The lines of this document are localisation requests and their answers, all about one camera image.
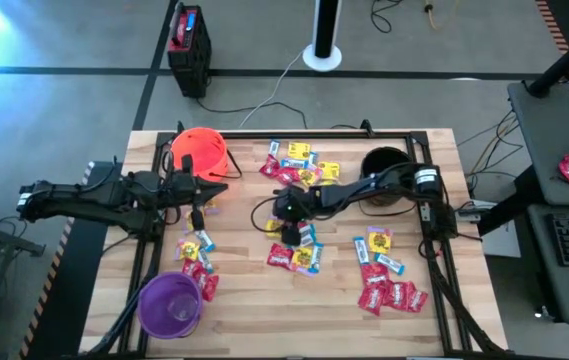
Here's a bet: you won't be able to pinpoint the yellow floor cable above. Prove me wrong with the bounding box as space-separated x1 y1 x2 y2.
422 0 461 31

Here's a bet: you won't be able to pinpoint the black floor stand legs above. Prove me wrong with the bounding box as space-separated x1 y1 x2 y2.
0 199 48 351

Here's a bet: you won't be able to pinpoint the white base black pole stand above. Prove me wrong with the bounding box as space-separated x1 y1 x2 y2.
301 0 344 73

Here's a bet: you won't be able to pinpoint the orange halloween bucket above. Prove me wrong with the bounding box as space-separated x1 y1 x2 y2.
166 126 243 184

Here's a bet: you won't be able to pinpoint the floor cable bundle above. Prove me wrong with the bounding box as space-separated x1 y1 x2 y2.
456 108 531 182

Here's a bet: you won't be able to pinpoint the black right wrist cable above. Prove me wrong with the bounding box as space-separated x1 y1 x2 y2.
250 195 285 234

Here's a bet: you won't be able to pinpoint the purple halloween bucket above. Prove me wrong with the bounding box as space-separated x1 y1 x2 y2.
136 271 206 341

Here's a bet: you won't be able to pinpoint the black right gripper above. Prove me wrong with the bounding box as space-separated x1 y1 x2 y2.
272 187 313 247

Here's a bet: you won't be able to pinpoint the grey power strip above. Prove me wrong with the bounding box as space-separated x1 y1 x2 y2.
455 198 499 224

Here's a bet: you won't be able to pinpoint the black jack-o-lantern bucket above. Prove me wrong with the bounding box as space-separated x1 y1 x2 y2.
357 145 419 219

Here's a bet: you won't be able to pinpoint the grey side desk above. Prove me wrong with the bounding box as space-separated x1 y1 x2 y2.
477 79 569 327

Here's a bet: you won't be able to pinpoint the black diagonal pole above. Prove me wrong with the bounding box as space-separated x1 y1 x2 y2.
525 22 569 99

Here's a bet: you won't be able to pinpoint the white floor cable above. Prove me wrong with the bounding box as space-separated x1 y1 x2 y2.
237 48 308 129

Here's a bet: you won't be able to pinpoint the black crate with red box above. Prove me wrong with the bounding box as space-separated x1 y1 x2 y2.
166 1 214 100

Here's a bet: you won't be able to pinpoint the black floor cable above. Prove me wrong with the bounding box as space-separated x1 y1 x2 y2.
195 96 310 130
369 0 406 35

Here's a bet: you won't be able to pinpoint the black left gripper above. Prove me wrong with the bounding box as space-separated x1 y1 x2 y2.
164 154 229 231

